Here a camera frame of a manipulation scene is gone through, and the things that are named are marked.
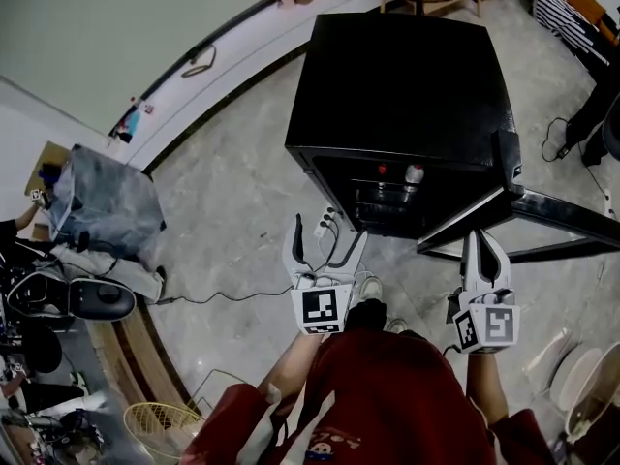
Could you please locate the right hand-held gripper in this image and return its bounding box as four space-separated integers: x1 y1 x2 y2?
447 229 523 357

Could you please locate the person's red sweatshirt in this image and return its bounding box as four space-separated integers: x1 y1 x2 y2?
179 327 558 465

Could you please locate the black power cable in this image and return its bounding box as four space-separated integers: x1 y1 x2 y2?
157 283 297 307

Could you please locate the person's right forearm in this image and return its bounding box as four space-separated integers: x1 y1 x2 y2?
463 351 511 428

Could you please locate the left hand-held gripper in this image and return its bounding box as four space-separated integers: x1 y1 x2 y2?
282 212 369 337

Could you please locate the orange chair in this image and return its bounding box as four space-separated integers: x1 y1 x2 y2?
531 0 620 48

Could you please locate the looped black cable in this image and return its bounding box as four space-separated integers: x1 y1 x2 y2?
180 43 218 79

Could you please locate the wooden plank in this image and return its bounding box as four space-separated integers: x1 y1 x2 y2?
85 301 198 419

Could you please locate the person's black trouser leg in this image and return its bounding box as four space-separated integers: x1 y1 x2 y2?
346 297 388 333

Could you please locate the person's left forearm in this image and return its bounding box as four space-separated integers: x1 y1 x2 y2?
255 331 326 409

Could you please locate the cardboard sheet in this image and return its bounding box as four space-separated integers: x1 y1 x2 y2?
22 139 75 199

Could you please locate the grey cloth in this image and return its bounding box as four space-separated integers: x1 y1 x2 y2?
46 242 169 305

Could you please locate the yellow wire basket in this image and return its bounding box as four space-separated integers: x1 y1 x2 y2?
122 401 207 465

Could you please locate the plastic-covered grey box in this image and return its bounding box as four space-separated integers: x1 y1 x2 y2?
46 143 168 264

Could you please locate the striped cloth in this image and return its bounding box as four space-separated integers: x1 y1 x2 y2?
534 0 612 68

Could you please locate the black cable with adapter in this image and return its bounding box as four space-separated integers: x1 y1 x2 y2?
541 115 612 202

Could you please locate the white-capped bottle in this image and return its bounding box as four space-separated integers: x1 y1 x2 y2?
404 163 426 193

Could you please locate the black mini fridge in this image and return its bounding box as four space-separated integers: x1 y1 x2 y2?
284 12 527 241

